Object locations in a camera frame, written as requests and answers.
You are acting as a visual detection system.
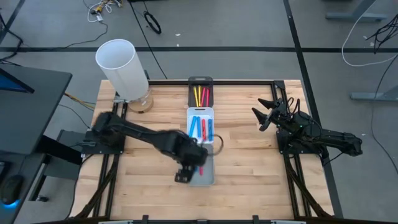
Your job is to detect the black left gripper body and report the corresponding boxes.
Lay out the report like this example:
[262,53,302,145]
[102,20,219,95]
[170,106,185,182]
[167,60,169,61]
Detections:
[174,145,210,184]

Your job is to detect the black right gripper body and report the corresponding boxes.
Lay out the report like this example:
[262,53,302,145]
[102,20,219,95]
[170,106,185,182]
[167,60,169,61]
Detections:
[260,98,308,133]

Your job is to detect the grey plastic bin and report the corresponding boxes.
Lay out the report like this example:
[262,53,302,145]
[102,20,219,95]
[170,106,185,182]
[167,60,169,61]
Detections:
[186,143,216,187]

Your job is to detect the white plastic bin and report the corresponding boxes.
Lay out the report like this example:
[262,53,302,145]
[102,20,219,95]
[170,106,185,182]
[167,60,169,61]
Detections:
[185,106,216,145]

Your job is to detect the black plastic bin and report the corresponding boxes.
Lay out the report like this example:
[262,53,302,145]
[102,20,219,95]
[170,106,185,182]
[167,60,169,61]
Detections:
[187,76,215,108]

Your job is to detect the grey desk foot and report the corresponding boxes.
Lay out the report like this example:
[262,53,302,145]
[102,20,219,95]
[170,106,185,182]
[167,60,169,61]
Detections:
[325,0,388,23]
[349,83,398,102]

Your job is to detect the white shade table lamp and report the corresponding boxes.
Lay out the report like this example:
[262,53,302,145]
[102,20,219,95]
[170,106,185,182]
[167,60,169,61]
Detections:
[95,39,155,113]

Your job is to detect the black desk crossbar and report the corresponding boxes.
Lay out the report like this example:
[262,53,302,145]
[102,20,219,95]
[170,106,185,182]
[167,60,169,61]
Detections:
[39,135,84,166]

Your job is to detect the grey desk foot plate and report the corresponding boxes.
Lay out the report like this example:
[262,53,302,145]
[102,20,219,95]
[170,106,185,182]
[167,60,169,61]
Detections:
[43,155,82,181]

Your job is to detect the dark grey side desk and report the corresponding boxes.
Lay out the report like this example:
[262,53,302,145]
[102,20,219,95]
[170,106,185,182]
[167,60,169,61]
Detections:
[0,151,47,224]

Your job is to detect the black desk top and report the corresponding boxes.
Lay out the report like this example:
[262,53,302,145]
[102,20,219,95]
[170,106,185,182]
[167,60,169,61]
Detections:
[0,63,73,156]

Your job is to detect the black computer mouse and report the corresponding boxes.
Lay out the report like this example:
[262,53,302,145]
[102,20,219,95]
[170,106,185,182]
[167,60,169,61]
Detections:
[0,174,25,206]

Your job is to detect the monitor with blue screen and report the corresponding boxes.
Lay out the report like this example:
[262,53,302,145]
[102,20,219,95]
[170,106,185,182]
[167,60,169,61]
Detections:
[0,67,35,94]

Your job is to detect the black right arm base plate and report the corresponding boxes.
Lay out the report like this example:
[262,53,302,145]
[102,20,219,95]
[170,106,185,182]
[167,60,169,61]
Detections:
[275,129,325,156]

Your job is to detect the black aluminium table frame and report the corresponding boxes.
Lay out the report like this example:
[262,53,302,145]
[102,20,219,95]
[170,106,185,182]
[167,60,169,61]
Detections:
[70,79,345,224]

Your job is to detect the curved black floor cable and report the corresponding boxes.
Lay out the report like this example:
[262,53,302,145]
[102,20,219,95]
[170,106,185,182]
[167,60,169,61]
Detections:
[369,54,398,175]

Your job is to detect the white floor cable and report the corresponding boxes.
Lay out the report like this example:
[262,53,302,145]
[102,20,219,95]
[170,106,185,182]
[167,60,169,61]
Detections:
[341,0,398,67]

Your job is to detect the long black floor cable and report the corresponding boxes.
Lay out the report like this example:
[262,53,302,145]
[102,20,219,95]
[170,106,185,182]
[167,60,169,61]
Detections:
[128,0,169,80]

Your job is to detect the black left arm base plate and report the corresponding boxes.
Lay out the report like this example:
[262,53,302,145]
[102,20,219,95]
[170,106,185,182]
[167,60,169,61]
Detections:
[81,129,126,156]

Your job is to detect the yellow floor cables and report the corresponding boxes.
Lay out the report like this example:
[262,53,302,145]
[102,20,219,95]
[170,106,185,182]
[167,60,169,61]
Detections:
[63,92,96,111]

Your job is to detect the black cable bundle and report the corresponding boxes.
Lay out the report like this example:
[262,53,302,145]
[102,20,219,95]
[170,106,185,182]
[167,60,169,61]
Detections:
[366,14,398,54]

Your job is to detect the coiled black cable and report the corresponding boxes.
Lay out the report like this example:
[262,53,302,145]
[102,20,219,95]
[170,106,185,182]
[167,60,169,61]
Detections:
[143,11,162,35]

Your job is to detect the thin black floor cable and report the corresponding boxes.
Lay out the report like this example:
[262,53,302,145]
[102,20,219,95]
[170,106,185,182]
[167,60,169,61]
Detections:
[63,21,109,50]

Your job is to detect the white and yellow cable bundle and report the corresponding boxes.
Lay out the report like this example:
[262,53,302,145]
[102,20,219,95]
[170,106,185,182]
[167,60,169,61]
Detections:
[82,0,124,23]

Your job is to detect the black looped floor cable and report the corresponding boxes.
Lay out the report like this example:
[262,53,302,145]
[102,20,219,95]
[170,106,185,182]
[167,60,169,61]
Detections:
[0,12,24,62]

